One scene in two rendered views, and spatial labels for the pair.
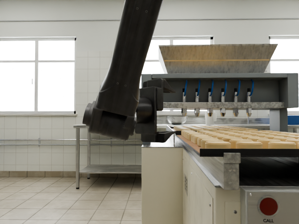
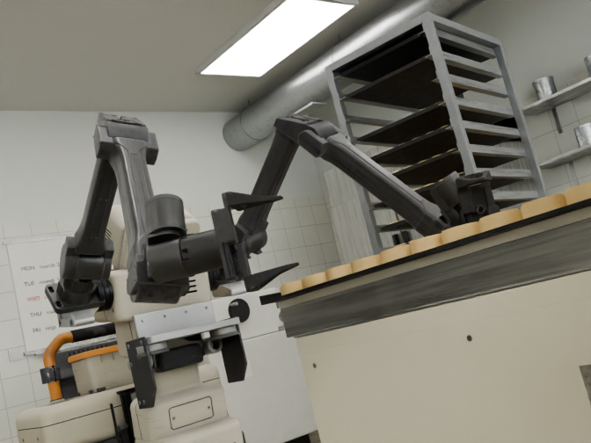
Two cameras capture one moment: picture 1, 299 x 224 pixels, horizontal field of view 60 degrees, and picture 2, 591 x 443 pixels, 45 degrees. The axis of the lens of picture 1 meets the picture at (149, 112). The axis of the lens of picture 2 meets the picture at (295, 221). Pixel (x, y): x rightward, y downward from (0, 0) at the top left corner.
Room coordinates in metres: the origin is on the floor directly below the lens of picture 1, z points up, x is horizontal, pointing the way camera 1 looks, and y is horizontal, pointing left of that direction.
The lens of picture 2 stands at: (1.37, -1.18, 0.85)
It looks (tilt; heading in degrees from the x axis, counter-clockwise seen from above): 8 degrees up; 138
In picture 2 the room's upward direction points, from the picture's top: 14 degrees counter-clockwise
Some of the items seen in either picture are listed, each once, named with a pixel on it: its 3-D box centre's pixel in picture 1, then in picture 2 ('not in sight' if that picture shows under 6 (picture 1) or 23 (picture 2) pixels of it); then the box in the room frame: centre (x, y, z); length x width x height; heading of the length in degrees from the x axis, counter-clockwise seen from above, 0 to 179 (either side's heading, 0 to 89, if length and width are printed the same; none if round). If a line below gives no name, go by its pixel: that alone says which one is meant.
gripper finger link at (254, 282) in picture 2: not in sight; (264, 262); (0.59, -0.56, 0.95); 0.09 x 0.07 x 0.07; 44
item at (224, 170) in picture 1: (182, 135); not in sight; (1.47, -0.19, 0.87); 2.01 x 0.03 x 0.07; 178
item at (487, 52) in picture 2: not in sight; (460, 43); (-0.09, 1.19, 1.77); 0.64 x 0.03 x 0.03; 100
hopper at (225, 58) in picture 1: (211, 65); not in sight; (1.35, -0.33, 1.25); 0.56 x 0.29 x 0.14; 88
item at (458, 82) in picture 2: not in sight; (473, 85); (-0.09, 1.19, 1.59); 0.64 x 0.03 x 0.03; 100
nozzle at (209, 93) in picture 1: (210, 97); not in sight; (1.23, -0.29, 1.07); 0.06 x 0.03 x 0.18; 178
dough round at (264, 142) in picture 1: (268, 144); not in sight; (0.57, -0.26, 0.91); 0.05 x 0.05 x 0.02
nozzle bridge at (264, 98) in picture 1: (212, 110); not in sight; (1.35, -0.33, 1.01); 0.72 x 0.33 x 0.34; 88
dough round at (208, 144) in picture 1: (217, 147); not in sight; (0.52, -0.14, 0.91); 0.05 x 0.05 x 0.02
